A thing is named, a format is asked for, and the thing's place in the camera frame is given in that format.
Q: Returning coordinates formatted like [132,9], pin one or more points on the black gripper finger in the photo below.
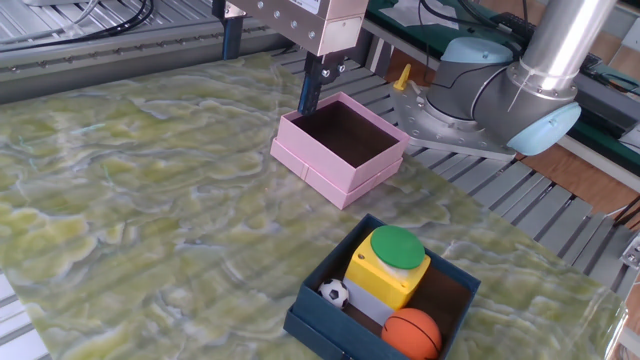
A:
[232,42]
[310,95]

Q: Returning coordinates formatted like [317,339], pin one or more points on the silver Schunk gripper body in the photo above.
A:
[300,20]

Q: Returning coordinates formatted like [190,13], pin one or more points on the yellow push button green cap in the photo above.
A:
[375,270]

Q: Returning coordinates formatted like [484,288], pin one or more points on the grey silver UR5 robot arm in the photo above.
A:
[500,100]

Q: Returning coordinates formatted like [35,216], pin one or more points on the pink cardboard box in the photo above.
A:
[325,170]

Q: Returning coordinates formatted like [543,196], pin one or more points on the dark blue cardboard box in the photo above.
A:
[320,315]

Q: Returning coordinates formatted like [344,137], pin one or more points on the small yellow plastic piece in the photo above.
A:
[402,77]

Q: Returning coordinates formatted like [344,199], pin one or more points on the white plastic sheet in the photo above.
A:
[410,12]

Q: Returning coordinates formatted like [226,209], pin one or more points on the green marble pattern mat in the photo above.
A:
[150,200]

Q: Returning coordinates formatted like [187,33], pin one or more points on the small toy soccer ball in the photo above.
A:
[333,292]

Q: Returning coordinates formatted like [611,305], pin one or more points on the white zip tie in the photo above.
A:
[517,92]

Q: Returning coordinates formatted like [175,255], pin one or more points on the black keyboard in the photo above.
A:
[510,22]

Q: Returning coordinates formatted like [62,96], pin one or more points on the orange toy basketball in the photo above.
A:
[410,332]

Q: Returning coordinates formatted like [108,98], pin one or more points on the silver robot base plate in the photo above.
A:
[430,130]

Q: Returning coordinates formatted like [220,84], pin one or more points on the grey aluminium rail beam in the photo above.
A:
[100,65]

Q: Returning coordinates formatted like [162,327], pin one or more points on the silver corner bracket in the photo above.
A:
[632,255]

